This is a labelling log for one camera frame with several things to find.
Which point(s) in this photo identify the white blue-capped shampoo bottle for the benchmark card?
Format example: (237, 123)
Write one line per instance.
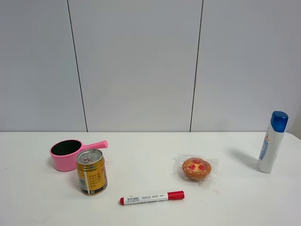
(272, 141)

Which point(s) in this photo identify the wrapped fruit tart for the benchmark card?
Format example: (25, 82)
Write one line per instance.
(195, 170)

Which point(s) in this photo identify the gold drink can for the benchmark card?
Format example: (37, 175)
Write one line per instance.
(91, 171)

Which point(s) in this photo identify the red whiteboard marker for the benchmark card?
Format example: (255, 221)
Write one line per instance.
(169, 196)

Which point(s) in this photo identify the pink toy saucepan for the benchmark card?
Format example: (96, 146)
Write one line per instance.
(64, 154)

